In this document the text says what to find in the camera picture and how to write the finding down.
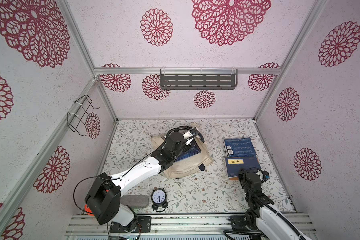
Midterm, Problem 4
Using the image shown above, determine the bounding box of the blue book yellow label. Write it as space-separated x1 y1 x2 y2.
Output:
225 157 261 178

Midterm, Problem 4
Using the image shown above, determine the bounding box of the beige canvas tote bag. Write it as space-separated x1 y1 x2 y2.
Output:
149 124 213 179

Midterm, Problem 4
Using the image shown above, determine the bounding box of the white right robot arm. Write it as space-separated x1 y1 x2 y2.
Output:
238 167 310 240

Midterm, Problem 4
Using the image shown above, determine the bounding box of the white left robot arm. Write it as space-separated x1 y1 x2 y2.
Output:
85 131 195 228

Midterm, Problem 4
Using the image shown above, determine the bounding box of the black analog alarm clock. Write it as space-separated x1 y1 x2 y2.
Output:
151 189 168 213

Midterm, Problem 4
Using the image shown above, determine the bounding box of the grey sponge block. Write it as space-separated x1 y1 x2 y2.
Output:
120 195 150 209

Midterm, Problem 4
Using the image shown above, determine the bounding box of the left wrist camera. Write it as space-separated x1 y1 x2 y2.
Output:
183 129 199 145

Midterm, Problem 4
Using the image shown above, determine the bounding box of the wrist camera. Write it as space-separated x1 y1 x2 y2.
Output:
183 129 199 145
260 170 270 183

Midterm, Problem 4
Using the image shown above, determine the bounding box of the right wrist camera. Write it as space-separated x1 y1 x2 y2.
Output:
260 170 270 183

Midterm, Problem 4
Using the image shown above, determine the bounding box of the grey metal wall shelf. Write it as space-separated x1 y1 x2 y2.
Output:
159 69 238 90

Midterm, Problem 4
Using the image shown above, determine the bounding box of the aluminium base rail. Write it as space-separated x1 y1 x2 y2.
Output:
64 212 317 236

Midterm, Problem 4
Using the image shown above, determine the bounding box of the black wire wall rack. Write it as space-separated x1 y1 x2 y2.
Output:
66 95 101 139

